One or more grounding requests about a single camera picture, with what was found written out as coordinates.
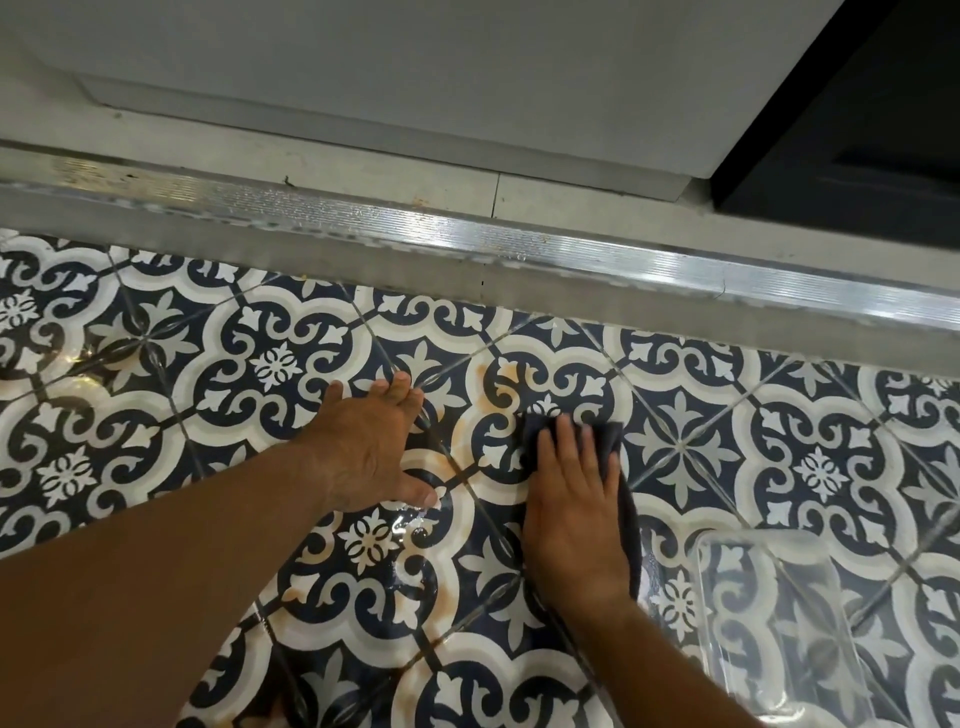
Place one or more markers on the black cabinet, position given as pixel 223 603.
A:
pixel 862 127

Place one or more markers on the metal door threshold strip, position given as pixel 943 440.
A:
pixel 480 240

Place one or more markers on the person's right little finger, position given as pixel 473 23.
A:
pixel 616 495

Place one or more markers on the person's left forearm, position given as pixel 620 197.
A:
pixel 150 600

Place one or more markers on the person's left thumb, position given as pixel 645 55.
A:
pixel 421 495

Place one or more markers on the person's left middle finger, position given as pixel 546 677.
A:
pixel 401 386

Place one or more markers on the person's right forearm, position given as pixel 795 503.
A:
pixel 660 667

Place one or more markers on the person's left hand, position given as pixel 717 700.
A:
pixel 364 450

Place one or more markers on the white door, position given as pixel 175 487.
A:
pixel 420 67

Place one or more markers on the dark grey cleaning cloth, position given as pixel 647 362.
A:
pixel 609 442

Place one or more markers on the person's right hand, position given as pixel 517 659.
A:
pixel 574 525

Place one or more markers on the person's right middle finger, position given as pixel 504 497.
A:
pixel 571 450

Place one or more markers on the clear plastic container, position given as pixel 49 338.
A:
pixel 780 637

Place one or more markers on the person's left little finger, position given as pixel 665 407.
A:
pixel 334 394

